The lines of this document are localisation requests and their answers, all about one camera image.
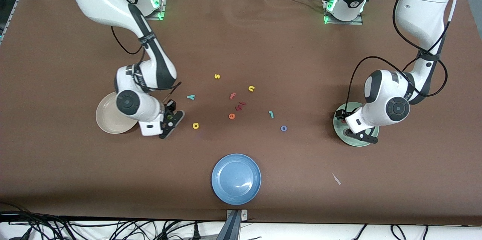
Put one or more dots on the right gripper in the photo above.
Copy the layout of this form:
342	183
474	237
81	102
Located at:
170	105

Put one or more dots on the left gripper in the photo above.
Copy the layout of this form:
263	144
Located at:
341	114

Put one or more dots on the teal letter y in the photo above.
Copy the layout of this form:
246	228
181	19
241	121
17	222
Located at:
191	97

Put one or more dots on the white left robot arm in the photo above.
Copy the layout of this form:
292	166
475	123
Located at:
425	3

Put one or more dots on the light green plate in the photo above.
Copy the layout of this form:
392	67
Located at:
338	129

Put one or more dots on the beige brown plate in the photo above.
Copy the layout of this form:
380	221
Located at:
109	119

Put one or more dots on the white tape scrap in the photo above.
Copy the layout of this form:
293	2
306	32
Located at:
336	179

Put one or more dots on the blue plate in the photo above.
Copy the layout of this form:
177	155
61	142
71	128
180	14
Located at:
236	179

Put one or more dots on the brown table cover sheet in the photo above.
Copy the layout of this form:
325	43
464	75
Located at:
241	44

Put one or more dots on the black power plug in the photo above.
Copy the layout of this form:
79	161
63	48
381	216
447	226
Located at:
196	232

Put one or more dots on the metal mounting bracket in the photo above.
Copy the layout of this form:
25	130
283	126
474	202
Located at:
235	221

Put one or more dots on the aluminium frame rail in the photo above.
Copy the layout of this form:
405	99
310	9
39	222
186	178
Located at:
472	3
15	6

